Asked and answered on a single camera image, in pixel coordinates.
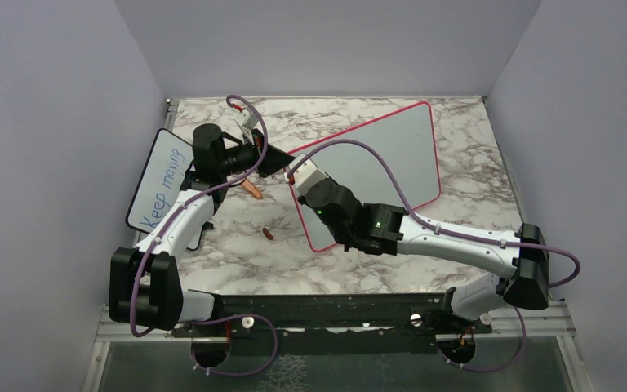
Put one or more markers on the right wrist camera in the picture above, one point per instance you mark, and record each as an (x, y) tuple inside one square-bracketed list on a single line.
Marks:
[(305, 174)]

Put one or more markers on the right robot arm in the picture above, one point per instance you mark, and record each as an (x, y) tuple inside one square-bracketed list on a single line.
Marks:
[(516, 263)]

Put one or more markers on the black framed written whiteboard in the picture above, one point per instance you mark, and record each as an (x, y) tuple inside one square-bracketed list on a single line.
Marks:
[(159, 185)]

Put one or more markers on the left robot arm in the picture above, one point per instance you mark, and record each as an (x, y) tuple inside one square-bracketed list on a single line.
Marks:
[(145, 289)]

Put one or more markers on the brown marker cap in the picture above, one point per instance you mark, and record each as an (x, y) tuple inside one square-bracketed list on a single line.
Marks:
[(267, 234)]

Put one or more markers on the orange eraser block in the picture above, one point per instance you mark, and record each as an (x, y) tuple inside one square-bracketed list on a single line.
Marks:
[(252, 189)]

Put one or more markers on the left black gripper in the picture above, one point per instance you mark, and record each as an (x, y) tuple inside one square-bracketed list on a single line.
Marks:
[(274, 159)]

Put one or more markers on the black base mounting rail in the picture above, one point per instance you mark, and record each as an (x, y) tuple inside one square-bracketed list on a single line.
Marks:
[(329, 324)]

